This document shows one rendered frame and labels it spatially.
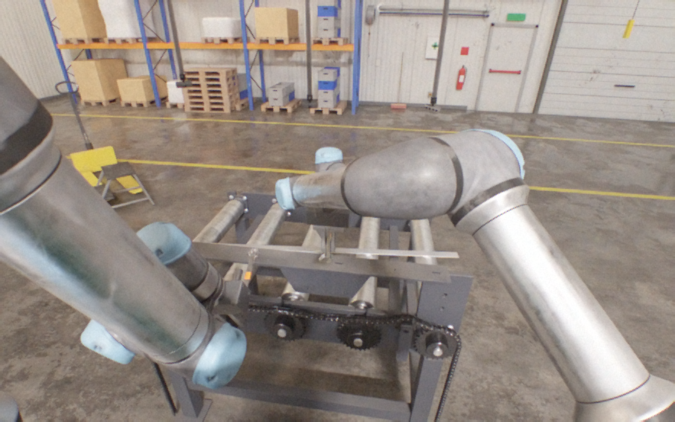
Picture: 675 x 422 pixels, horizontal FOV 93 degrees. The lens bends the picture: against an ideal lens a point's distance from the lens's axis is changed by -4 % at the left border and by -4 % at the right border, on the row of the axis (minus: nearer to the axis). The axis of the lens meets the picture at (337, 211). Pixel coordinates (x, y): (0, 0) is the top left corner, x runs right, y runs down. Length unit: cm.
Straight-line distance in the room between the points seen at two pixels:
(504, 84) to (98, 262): 1035
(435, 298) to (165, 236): 99
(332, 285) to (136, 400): 155
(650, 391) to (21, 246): 58
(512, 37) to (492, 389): 906
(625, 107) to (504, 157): 1140
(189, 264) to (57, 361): 243
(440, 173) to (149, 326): 36
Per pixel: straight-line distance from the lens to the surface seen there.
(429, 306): 132
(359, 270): 117
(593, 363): 49
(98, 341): 54
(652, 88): 1212
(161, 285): 35
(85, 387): 270
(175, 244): 53
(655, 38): 1185
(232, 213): 214
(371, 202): 47
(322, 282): 129
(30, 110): 26
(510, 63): 1043
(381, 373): 234
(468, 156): 49
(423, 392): 167
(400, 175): 44
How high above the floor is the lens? 189
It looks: 29 degrees down
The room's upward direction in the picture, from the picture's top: 1 degrees clockwise
